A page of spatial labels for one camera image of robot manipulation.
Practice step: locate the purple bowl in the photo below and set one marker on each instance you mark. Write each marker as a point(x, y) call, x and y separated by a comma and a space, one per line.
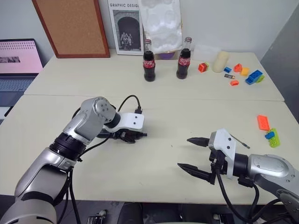
point(166, 55)

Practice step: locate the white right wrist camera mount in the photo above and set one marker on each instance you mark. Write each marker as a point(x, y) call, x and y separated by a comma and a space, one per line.
point(224, 142)

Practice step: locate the orange toy brick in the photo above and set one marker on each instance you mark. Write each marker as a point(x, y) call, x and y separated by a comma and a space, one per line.
point(234, 82)
point(237, 67)

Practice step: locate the glass cola bottle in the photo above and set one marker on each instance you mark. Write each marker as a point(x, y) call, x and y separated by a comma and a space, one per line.
point(183, 61)
point(149, 63)

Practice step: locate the large blue toy brick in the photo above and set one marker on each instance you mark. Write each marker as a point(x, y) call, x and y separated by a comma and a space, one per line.
point(253, 77)

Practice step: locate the small blue toy brick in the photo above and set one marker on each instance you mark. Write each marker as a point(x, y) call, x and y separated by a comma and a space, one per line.
point(227, 69)

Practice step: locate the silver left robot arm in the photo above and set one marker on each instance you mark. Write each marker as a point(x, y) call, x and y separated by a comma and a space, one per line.
point(81, 123)

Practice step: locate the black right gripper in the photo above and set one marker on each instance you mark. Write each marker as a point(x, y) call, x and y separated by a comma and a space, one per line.
point(219, 163)

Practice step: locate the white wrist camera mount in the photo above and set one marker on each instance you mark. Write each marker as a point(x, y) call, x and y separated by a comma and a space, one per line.
point(130, 121)
point(224, 142)

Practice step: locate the clear plastic box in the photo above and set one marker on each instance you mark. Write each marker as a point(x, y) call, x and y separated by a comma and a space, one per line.
point(204, 51)

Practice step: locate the white moulded plastic tray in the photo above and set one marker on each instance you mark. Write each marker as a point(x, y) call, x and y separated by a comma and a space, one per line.
point(162, 23)

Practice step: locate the yellow toy brick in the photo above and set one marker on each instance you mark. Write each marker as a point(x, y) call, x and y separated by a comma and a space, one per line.
point(245, 71)

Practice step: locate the flat orange toy plate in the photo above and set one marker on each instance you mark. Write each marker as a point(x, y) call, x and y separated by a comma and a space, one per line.
point(263, 121)

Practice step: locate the open grey laptop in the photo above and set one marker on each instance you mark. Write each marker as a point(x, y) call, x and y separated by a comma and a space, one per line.
point(18, 58)

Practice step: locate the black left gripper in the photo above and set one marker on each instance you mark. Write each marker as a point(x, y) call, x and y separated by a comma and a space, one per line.
point(116, 135)

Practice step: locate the orange red toy block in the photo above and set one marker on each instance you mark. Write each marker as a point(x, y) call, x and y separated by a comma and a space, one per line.
point(203, 67)

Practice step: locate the thin metal screwdriver bit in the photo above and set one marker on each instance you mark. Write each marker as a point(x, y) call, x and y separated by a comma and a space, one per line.
point(243, 143)

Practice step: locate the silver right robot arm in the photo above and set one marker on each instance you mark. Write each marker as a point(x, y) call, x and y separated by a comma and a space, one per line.
point(268, 165)

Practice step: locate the green blue lego brick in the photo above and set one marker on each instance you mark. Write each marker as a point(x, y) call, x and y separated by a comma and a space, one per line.
point(275, 140)

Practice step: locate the brown framed cork board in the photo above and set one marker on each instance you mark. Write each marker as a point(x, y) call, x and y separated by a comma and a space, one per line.
point(72, 25)

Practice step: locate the graphic design photo book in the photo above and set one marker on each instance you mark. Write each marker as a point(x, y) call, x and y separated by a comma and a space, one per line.
point(127, 28)

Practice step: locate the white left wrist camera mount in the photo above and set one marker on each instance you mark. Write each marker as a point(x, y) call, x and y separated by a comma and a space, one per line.
point(130, 121)

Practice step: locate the green toy brick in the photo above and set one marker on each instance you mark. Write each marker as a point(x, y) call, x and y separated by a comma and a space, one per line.
point(261, 79)

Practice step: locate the silver and black foot part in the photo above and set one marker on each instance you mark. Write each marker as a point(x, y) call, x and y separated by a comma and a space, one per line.
point(98, 218)

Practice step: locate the small black battery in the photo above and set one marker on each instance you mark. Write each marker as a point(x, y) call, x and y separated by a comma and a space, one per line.
point(229, 76)

